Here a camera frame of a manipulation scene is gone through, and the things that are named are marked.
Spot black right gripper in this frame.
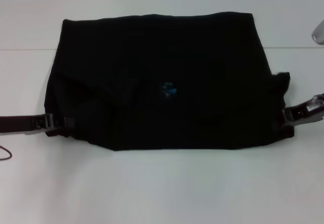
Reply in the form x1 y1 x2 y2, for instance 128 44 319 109
280 93 324 128

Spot dark red cable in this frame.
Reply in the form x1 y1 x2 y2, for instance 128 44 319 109
0 145 13 162

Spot black t-shirt with FREE print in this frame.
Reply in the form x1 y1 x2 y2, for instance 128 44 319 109
44 11 297 152

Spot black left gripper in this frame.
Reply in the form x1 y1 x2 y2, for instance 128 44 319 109
0 113 76 135

